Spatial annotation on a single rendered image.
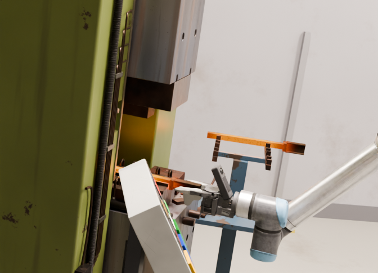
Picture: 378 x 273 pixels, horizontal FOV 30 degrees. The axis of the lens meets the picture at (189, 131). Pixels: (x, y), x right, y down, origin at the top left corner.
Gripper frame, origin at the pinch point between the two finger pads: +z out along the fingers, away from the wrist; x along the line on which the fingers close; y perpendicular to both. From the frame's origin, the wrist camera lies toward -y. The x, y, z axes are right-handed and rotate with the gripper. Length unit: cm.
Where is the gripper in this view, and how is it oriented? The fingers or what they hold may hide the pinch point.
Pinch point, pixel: (181, 184)
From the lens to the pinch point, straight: 239.7
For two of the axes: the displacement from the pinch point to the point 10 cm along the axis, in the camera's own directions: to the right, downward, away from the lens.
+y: -1.4, 9.6, 2.5
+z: -9.5, -2.0, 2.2
